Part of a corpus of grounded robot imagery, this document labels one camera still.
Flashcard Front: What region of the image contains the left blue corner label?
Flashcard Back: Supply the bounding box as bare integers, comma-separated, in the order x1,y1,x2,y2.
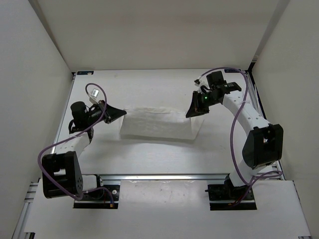
77,71,94,75

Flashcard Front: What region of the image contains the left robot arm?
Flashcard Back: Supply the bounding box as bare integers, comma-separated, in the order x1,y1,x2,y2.
40,101,127,201

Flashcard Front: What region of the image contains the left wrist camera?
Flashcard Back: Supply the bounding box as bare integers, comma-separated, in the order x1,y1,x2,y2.
68,101,93,133

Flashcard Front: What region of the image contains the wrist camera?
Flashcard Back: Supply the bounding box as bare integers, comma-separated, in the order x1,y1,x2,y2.
194,71,242,94
68,101,93,133

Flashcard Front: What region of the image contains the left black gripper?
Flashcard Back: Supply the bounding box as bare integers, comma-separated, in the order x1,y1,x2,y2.
86,100,126,125

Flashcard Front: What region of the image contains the white pleated skirt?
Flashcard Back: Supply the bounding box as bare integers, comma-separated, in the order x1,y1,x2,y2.
119,107,204,140

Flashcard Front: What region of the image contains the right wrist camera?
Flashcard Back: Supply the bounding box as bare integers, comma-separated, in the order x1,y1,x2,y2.
194,71,242,94

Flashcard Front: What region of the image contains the right blue corner label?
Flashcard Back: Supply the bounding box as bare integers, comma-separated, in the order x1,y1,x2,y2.
224,69,240,73

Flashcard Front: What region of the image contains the white front cover board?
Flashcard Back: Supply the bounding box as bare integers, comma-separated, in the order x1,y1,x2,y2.
25,180,310,239

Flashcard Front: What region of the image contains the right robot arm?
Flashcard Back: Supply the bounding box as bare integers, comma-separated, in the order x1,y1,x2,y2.
186,89,284,199

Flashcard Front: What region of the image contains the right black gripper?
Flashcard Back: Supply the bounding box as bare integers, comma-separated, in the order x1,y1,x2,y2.
186,91,219,118

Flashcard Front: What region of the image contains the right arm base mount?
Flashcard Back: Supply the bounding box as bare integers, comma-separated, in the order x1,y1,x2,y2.
205,178,257,211

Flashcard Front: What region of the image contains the aluminium table frame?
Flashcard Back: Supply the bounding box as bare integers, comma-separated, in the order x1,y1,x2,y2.
11,69,286,239

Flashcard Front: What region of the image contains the blue corner label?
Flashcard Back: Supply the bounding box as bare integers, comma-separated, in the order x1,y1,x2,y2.
224,69,240,73
77,71,94,75

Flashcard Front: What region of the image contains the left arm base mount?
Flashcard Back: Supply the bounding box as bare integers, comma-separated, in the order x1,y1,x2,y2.
73,174,120,210

